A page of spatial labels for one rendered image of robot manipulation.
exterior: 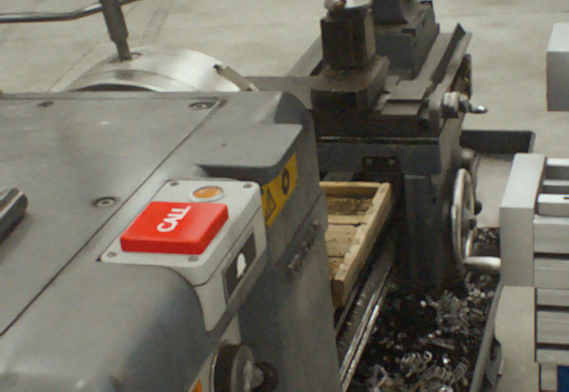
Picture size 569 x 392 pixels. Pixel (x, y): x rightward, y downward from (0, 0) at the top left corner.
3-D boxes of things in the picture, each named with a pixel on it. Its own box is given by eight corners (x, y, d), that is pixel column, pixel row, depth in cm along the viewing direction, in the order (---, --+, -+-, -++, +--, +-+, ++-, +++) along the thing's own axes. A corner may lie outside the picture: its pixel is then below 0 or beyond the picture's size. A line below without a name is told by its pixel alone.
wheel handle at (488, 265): (505, 277, 185) (505, 262, 184) (457, 275, 187) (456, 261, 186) (506, 269, 187) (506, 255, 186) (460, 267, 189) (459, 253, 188)
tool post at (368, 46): (367, 71, 182) (361, 12, 178) (322, 71, 184) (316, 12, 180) (376, 57, 188) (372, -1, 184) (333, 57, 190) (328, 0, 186)
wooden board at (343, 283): (345, 307, 144) (343, 279, 143) (92, 291, 155) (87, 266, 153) (392, 207, 170) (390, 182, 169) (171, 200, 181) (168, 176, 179)
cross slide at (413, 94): (439, 136, 178) (438, 109, 177) (187, 133, 191) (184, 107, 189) (454, 100, 193) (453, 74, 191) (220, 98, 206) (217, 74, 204)
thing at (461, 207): (471, 304, 187) (466, 176, 178) (411, 300, 190) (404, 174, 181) (490, 232, 210) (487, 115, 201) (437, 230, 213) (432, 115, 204)
